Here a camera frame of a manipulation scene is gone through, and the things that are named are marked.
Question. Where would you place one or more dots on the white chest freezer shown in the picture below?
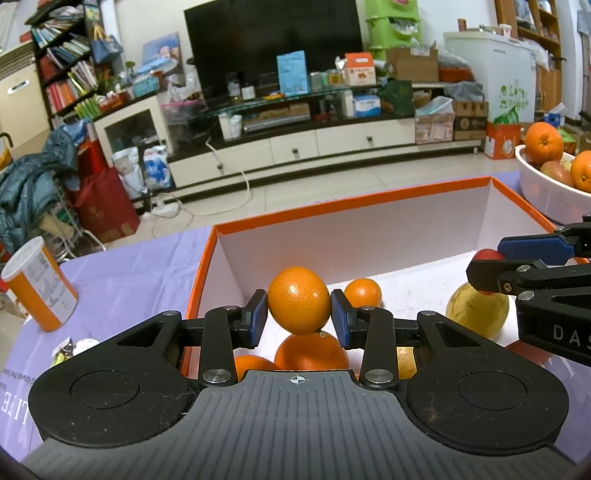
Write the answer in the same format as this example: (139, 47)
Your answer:
(489, 69)

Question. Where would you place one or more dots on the yellow pear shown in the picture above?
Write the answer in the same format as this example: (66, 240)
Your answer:
(475, 316)

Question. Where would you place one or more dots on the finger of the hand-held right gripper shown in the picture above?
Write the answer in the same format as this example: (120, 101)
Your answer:
(489, 274)
(535, 247)

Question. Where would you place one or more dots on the metal trolley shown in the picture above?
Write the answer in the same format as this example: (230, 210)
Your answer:
(69, 221)

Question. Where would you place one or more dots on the small orange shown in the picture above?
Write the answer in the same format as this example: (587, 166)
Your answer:
(364, 290)

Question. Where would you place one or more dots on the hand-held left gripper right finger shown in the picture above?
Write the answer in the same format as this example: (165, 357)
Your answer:
(339, 318)

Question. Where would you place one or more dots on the red shopping bag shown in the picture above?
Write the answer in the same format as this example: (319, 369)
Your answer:
(104, 205)

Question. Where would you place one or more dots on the blue tote bag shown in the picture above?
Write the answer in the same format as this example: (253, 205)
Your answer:
(106, 46)

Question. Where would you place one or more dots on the orange white canister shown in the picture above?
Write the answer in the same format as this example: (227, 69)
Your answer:
(41, 295)

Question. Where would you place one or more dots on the orange cardboard box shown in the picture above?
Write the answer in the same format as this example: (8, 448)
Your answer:
(369, 230)

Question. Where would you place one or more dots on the white television stand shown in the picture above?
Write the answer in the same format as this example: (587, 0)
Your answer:
(295, 147)

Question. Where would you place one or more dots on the black television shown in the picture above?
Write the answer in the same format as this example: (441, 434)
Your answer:
(268, 41)

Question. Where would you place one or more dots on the printed brown cardboard box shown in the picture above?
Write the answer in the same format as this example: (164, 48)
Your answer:
(470, 121)

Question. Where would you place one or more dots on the brown kiwi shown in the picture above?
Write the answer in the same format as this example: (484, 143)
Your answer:
(556, 174)

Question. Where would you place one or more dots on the blue upright box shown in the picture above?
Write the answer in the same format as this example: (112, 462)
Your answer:
(292, 74)

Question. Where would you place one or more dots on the blue white plastic bag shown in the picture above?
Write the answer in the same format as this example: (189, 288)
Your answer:
(158, 168)

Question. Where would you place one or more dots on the blue white tissue box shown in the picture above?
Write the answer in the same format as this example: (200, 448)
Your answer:
(367, 106)

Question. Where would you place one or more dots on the dark green bag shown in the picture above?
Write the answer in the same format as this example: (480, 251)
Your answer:
(397, 98)

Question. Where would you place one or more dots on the beige standing air conditioner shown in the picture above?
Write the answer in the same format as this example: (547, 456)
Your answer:
(18, 101)

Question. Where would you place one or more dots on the orange gift box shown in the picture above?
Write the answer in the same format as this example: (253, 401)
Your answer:
(501, 141)

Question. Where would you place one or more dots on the red apple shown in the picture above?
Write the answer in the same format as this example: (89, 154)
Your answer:
(489, 254)

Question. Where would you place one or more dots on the orange white carton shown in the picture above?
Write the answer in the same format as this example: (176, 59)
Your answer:
(360, 69)

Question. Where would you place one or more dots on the white colander bowl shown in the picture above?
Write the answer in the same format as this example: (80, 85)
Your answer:
(549, 198)

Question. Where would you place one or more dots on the wooden shelf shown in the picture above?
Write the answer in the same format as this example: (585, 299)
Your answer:
(531, 27)

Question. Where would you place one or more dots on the green plastic shelf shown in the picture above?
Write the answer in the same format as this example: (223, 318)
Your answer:
(392, 23)

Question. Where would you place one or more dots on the white glass door cabinet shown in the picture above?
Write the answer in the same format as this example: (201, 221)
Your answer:
(134, 129)

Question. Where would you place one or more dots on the pink cardboard box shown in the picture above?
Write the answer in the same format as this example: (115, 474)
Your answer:
(434, 130)

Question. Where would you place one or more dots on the white power strip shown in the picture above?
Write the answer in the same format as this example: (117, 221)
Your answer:
(166, 210)

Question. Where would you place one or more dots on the dark bookshelf with books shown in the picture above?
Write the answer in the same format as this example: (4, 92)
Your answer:
(64, 69)

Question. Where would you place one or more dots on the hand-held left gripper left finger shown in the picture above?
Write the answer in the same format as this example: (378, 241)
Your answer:
(258, 318)

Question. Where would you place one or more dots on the framed picture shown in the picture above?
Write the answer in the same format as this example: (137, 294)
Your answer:
(160, 50)

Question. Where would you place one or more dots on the blue padded jacket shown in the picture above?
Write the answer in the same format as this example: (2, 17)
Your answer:
(32, 184)

